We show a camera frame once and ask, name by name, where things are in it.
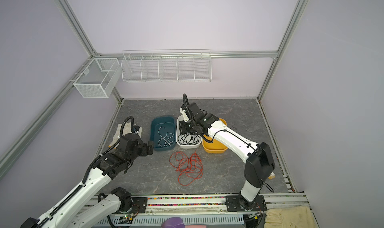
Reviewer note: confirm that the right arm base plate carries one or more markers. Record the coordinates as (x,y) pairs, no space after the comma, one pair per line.
(239,204)

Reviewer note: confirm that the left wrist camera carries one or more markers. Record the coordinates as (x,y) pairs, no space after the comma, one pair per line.
(135,129)

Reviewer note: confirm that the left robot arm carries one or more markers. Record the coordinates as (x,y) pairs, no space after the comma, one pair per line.
(119,158)

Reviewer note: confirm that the cream glove at base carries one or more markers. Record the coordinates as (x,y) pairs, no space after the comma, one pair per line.
(295,217)

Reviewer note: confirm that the purple object at base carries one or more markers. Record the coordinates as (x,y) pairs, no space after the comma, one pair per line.
(177,222)

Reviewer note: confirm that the teal plastic bin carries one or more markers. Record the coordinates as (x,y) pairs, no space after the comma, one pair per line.
(163,133)

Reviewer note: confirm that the yellow plastic bin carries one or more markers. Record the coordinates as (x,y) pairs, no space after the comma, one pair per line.
(215,147)

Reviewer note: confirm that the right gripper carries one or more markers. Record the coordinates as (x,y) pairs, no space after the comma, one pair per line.
(183,127)

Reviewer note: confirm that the white plastic bin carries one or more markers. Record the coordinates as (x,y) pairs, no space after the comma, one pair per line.
(186,141)

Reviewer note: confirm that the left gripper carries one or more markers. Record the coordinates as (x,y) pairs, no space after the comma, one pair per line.
(145,152)

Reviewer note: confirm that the long white wire basket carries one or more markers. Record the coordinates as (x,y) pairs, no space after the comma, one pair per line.
(166,66)

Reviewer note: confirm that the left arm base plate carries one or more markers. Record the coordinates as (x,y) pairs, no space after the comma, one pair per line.
(135,205)

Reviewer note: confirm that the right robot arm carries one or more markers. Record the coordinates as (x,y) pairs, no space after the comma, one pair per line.
(258,158)

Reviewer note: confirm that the small white mesh basket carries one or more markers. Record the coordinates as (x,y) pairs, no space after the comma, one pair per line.
(99,78)

